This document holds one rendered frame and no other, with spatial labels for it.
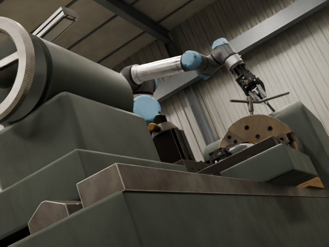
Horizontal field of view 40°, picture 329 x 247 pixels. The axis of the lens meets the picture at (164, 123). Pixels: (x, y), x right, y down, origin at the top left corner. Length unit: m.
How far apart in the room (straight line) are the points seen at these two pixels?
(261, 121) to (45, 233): 1.40
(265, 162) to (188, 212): 0.44
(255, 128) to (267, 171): 0.86
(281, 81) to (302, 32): 1.37
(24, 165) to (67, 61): 0.16
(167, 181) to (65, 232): 0.13
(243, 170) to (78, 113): 0.45
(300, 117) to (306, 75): 10.29
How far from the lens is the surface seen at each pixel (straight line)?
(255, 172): 0.95
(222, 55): 2.05
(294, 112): 1.93
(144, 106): 1.70
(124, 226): 0.42
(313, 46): 12.38
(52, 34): 2.23
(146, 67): 2.10
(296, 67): 12.35
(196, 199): 0.57
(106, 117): 0.67
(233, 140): 1.75
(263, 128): 1.79
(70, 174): 0.52
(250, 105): 1.85
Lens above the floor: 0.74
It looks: 19 degrees up
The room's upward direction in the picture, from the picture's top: 21 degrees counter-clockwise
